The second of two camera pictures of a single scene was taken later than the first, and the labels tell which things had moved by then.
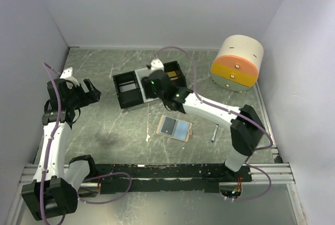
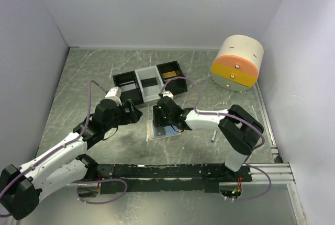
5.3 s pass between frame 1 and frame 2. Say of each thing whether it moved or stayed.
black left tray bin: stayed
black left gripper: moved
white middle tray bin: stayed
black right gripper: moved
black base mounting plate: stayed
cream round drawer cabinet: stayed
